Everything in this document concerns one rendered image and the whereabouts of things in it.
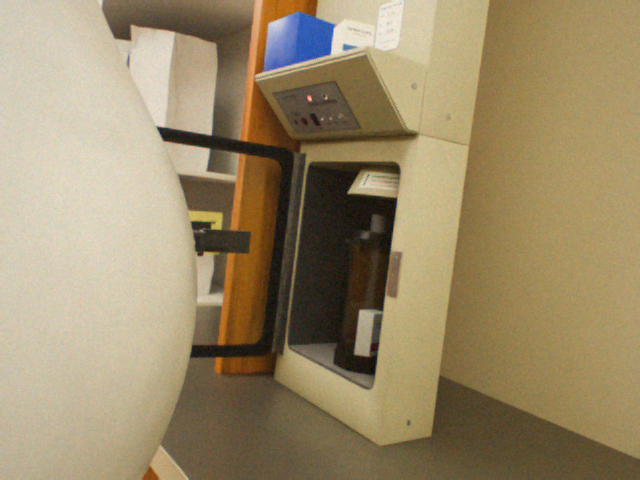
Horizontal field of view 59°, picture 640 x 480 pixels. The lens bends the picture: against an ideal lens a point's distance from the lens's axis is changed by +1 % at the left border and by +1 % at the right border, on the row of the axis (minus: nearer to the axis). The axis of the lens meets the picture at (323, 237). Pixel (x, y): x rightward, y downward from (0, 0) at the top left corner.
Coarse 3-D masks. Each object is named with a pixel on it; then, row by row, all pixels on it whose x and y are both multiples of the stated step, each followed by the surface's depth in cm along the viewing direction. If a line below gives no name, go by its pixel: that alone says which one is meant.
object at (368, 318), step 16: (368, 240) 94; (352, 256) 97; (368, 256) 95; (384, 256) 94; (352, 272) 96; (368, 272) 95; (384, 272) 95; (352, 288) 96; (368, 288) 95; (384, 288) 95; (352, 304) 96; (368, 304) 95; (352, 320) 96; (368, 320) 95; (352, 336) 96; (368, 336) 95; (352, 352) 96; (368, 352) 95
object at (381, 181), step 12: (372, 168) 96; (384, 168) 94; (396, 168) 93; (360, 180) 96; (372, 180) 94; (384, 180) 93; (396, 180) 93; (348, 192) 99; (360, 192) 95; (372, 192) 93; (384, 192) 92; (396, 192) 92
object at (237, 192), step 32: (192, 160) 98; (224, 160) 101; (256, 160) 103; (192, 192) 99; (224, 192) 101; (256, 192) 104; (224, 224) 102; (256, 224) 105; (224, 256) 102; (256, 256) 105; (224, 288) 103; (256, 288) 106; (224, 320) 104; (256, 320) 107
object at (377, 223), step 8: (376, 216) 97; (384, 216) 97; (376, 224) 97; (384, 224) 97; (360, 232) 96; (368, 232) 95; (376, 232) 96; (384, 232) 97; (376, 240) 94; (384, 240) 94; (392, 240) 95
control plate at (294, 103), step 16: (288, 96) 97; (304, 96) 93; (320, 96) 90; (336, 96) 87; (288, 112) 101; (304, 112) 97; (320, 112) 93; (336, 112) 90; (352, 112) 87; (304, 128) 101; (320, 128) 97; (336, 128) 93; (352, 128) 90
